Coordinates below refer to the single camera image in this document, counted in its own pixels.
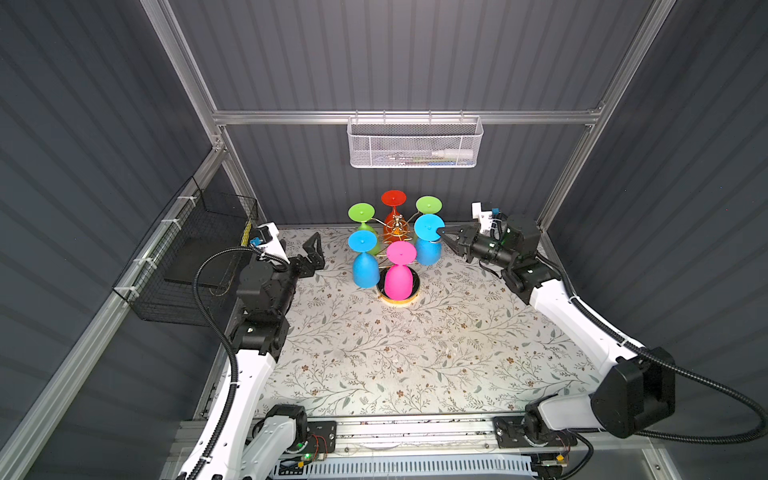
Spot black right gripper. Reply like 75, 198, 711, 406
436, 225, 513, 272

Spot blue wine glass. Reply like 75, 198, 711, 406
414, 214, 445, 266
348, 230, 380, 289

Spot pink wine glass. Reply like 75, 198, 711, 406
384, 241, 417, 301

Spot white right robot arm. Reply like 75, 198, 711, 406
438, 221, 676, 446

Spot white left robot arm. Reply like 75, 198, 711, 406
177, 223, 325, 479

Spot right green wine glass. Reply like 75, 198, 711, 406
416, 195, 443, 215

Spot green wine glass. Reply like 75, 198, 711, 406
348, 202, 381, 256
416, 195, 443, 215

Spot left green wine glass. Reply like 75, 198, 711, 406
348, 202, 381, 256

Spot gold wine glass rack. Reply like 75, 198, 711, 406
350, 209, 445, 305

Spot red wine glass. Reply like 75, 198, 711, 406
381, 190, 407, 234

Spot yellow marker in basket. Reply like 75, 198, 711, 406
240, 222, 251, 247

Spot white wire mesh basket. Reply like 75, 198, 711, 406
346, 115, 484, 169

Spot black wire basket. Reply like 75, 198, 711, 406
113, 180, 259, 329

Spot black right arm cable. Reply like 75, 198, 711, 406
539, 251, 768, 446

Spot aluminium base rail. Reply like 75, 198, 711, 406
179, 410, 661, 480

